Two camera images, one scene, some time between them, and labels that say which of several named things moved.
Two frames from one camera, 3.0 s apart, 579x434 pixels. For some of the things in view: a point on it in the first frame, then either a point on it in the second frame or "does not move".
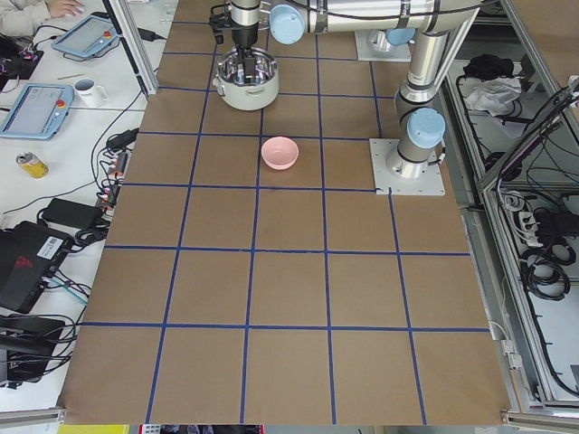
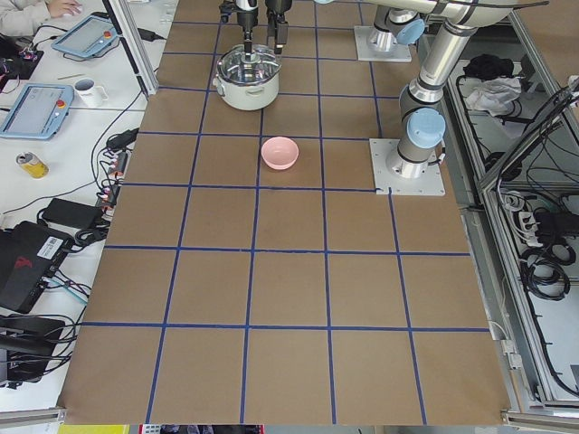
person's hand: (60, 8) does not move
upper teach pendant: (39, 111) does not move
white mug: (89, 94) does not move
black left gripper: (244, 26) to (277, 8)
